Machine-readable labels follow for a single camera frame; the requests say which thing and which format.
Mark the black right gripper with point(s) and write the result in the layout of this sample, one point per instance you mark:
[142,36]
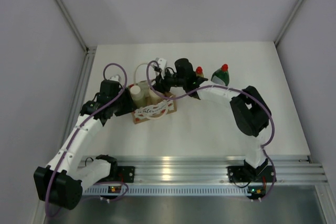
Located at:
[160,84]

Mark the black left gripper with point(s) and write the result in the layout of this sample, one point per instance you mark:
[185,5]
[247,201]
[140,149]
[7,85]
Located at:
[126,109]

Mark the yellow oil bottle red cap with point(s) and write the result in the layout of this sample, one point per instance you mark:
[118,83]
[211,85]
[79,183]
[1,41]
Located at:
[199,72]

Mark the white-capped pale green bottle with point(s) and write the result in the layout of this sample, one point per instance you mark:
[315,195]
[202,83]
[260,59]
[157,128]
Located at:
[138,96]

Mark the green bottle red cap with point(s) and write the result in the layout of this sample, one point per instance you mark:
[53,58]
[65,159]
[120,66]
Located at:
[221,76]

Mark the cream pump lotion bottle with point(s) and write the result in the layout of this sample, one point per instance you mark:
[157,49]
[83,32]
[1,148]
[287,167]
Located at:
[154,98]

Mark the burlap canvas bag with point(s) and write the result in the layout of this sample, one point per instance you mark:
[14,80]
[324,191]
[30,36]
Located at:
[150,112]

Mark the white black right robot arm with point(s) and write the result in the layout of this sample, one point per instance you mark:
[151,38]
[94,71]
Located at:
[251,114]

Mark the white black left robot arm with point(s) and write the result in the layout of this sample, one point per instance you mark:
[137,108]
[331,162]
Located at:
[61,182]

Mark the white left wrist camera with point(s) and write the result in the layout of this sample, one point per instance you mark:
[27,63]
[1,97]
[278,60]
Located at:
[116,78]

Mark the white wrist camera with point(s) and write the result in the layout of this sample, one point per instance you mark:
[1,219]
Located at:
[116,78]
[160,66]

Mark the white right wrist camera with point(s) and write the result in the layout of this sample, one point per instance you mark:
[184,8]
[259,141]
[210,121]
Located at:
[160,66]

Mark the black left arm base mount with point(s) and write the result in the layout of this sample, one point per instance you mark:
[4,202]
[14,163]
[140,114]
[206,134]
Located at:
[126,174]

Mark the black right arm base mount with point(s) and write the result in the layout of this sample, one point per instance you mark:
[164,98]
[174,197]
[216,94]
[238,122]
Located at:
[239,174]

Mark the perforated cable duct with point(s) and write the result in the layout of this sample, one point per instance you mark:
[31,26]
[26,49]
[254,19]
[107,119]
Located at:
[148,190]

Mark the left corner aluminium post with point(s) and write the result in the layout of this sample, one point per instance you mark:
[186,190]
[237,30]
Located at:
[71,24]

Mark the corner aluminium post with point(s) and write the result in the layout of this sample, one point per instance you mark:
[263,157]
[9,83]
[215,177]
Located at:
[71,24]
[294,11]

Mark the aluminium frame rail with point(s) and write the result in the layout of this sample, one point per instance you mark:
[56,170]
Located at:
[174,170]

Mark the right corner aluminium post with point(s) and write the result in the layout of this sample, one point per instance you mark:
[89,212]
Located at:
[294,11]

